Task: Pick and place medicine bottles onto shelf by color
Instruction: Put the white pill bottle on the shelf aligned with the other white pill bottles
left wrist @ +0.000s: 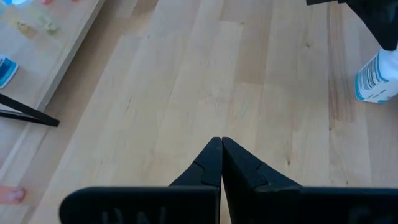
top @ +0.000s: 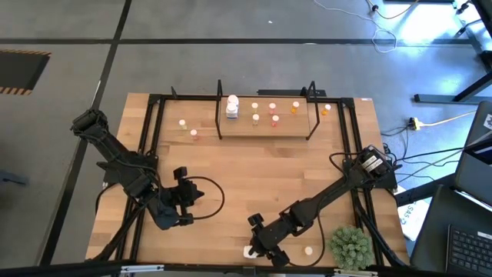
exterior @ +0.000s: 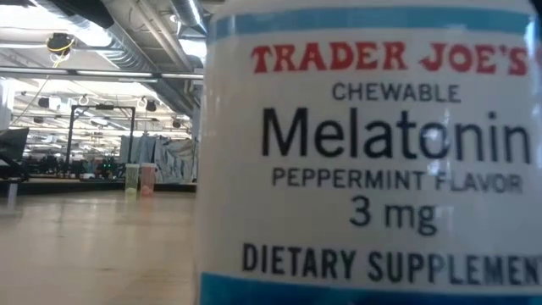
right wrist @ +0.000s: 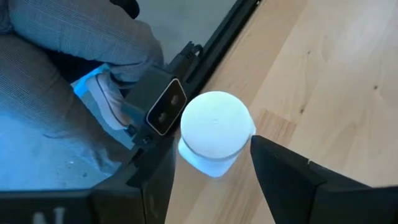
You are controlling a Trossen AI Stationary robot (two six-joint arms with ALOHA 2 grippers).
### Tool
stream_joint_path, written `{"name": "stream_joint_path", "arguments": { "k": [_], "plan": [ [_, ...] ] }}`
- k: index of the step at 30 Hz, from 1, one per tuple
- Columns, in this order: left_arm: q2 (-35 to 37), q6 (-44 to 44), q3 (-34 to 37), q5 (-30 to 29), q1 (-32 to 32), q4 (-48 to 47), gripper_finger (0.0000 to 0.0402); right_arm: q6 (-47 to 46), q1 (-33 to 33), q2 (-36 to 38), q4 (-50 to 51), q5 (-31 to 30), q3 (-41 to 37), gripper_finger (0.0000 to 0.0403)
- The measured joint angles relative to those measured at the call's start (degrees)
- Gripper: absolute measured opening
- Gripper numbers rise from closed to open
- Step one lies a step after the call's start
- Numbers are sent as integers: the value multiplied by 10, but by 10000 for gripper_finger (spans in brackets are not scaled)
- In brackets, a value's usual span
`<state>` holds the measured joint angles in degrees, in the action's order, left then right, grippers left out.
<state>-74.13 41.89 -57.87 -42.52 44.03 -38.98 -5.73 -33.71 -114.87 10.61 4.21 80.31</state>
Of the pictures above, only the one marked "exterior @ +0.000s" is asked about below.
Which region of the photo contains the long ceiling light bar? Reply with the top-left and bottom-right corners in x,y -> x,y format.
0,65 -> 207,82

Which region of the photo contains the black aluminium rig frame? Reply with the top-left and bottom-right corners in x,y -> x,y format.
0,177 -> 198,196

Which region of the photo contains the black background rig frame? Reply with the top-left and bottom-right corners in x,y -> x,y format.
66,103 -> 137,166

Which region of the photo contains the dark computer monitor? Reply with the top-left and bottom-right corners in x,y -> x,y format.
0,126 -> 30,164

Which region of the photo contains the white melatonin bottle blue label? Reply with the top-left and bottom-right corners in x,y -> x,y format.
194,0 -> 542,305

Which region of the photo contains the black yellow ceiling device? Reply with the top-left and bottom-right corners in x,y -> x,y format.
45,31 -> 77,56

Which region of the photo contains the silver ventilation duct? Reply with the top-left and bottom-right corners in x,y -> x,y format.
169,0 -> 208,35
36,0 -> 200,118

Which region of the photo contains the pink pill vial white cap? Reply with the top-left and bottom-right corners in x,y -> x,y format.
139,162 -> 157,197

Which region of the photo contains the light blue tarp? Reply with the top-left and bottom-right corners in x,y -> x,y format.
120,134 -> 198,184

